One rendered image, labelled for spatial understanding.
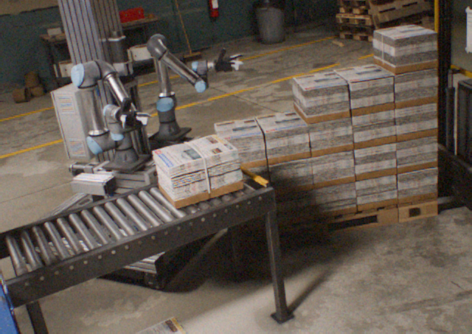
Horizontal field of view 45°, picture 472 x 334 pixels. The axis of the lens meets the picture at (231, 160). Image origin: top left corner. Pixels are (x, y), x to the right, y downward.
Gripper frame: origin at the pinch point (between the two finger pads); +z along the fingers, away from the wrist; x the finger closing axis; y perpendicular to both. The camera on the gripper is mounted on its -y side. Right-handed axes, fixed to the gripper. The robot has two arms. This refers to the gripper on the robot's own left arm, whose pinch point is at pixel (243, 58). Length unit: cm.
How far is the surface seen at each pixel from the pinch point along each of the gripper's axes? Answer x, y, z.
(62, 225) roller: 138, 26, -97
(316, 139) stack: 40, 47, 41
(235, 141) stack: 48, 37, -10
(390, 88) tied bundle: 29, 22, 92
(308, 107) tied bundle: 38, 24, 38
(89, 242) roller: 158, 23, -77
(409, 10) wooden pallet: -571, 160, 262
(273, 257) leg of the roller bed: 131, 66, 6
